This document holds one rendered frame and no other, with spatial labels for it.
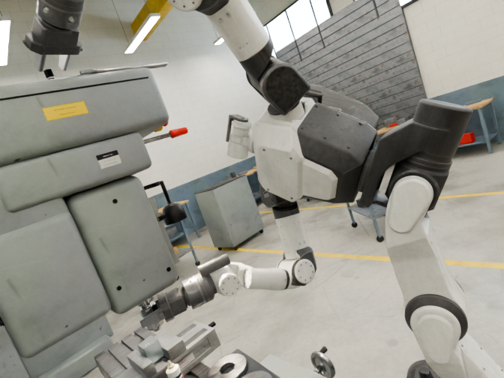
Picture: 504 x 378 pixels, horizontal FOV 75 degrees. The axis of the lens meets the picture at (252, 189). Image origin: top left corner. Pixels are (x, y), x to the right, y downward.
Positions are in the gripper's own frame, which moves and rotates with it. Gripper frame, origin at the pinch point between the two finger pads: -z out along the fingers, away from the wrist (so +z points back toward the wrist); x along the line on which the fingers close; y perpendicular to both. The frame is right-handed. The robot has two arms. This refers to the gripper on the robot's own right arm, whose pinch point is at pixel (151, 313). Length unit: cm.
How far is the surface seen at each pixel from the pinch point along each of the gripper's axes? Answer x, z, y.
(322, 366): -16, 50, 58
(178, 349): -11.4, 2.4, 19.5
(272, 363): -21, 32, 48
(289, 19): -703, 545, -309
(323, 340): -119, 96, 125
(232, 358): 26.6, 14.2, 8.3
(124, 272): 10.7, -1.1, -16.5
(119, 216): 9.3, 2.8, -29.8
